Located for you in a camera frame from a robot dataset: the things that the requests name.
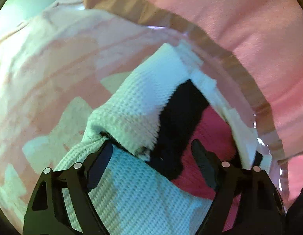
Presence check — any white knit sweater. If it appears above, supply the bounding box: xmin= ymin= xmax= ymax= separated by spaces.
xmin=57 ymin=43 xmax=259 ymax=234

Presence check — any pink floral bed sheet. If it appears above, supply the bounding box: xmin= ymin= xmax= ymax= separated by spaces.
xmin=0 ymin=0 xmax=179 ymax=231

